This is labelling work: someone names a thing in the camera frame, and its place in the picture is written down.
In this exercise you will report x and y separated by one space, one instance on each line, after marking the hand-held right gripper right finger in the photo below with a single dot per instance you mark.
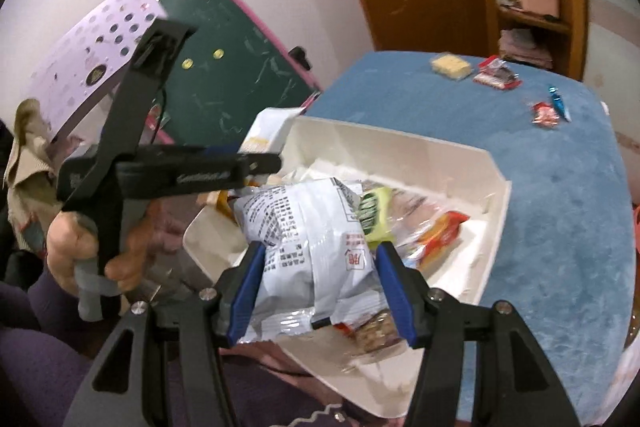
395 297

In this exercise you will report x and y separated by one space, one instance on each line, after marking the folded pink cloths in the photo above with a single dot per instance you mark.
525 49

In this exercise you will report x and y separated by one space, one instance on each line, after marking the green snack packet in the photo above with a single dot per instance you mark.
375 212

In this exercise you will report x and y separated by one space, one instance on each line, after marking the green chalkboard pink frame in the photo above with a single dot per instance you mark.
235 72

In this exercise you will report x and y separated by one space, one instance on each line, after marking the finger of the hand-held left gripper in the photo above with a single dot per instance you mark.
215 151
262 164

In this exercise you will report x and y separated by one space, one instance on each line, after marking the white printed snack packet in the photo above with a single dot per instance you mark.
310 247

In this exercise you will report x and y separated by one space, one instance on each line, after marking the small puffed rice bar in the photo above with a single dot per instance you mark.
450 66

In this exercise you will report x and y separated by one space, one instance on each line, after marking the small red candy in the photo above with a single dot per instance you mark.
545 114

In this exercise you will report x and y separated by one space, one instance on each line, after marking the beige cloth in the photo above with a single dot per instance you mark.
30 167

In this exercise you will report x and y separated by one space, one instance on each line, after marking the white orange snack packet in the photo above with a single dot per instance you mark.
265 127

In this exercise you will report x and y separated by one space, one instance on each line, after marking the person's purple clothing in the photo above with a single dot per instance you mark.
30 372

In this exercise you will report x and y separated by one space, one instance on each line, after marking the blue twisted candy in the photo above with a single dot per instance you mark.
557 99

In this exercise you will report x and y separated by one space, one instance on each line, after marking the red white cookie packet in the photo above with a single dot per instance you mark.
497 74

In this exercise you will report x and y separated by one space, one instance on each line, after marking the person's left hand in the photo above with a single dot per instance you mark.
72 247

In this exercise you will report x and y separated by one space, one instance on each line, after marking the red orange snack packet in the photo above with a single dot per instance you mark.
440 232

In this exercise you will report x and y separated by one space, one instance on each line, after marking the white perforated board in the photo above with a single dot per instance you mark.
85 52

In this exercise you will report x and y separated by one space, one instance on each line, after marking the clear printed cake pack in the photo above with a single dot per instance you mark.
412 209

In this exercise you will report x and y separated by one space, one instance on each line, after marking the blue fluffy blanket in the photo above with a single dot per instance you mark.
550 232

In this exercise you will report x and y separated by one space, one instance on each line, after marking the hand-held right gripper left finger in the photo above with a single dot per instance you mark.
247 297

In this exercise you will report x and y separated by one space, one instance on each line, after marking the white plastic box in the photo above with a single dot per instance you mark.
400 157

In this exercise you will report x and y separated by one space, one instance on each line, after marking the brown nut bar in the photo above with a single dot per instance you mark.
375 327

